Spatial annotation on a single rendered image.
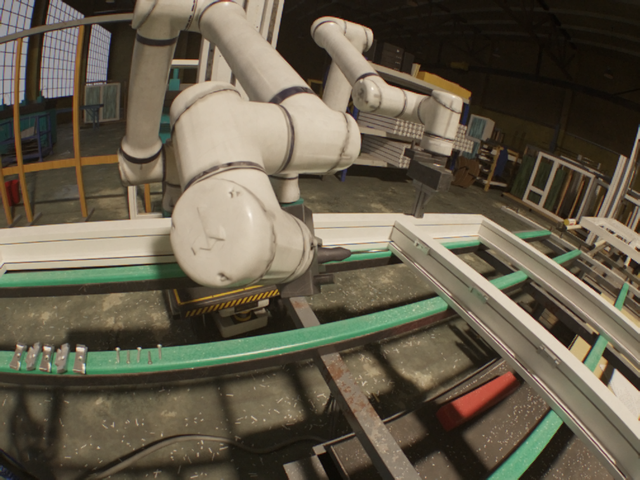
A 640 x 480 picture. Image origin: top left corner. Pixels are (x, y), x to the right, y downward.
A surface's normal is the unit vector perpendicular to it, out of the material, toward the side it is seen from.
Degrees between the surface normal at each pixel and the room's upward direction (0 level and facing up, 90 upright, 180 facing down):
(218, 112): 42
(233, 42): 68
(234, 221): 60
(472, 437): 0
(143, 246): 90
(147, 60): 123
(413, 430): 0
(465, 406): 0
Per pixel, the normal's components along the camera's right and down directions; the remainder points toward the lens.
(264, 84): -0.50, -0.07
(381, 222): 0.38, 0.48
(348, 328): 0.16, -0.88
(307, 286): -0.23, -0.10
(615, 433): -0.91, 0.05
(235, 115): 0.54, -0.35
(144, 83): 0.18, 0.88
